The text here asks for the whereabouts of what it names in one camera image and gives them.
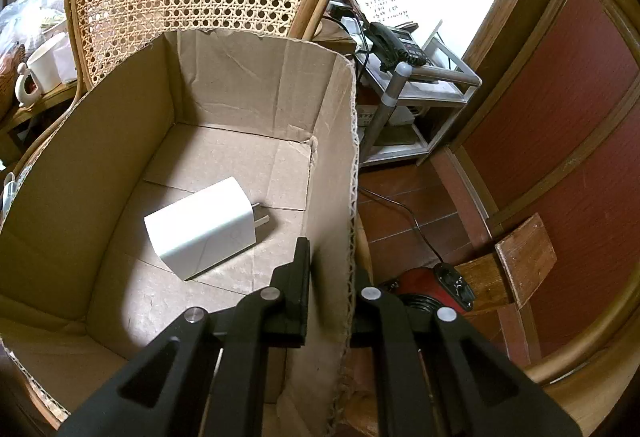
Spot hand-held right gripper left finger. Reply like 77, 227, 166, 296
56, 237, 312, 437

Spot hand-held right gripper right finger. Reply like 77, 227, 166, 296
350, 262, 583, 437

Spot white charger adapter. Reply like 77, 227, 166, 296
144, 176, 271, 282

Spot brown cardboard box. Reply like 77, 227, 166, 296
0, 29, 362, 437

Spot red round appliance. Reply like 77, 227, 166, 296
380, 262, 476, 318

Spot wooden block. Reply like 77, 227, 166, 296
457, 213, 557, 315

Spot white printed box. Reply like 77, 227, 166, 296
357, 106, 416, 128

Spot white metal shelf cart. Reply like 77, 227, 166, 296
357, 19, 483, 168

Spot black desk telephone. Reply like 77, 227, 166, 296
367, 22, 436, 72

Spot handwritten paper note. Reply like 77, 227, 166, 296
352, 0, 421, 28

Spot wooden side table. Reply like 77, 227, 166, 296
0, 82, 81, 162

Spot white mug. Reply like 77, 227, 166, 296
15, 32, 71, 106

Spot brown woven basket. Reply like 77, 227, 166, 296
0, 44, 26, 118

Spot clear plastic bags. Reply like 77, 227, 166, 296
0, 0, 68, 48

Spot black floor cable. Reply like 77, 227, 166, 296
360, 187, 443, 265

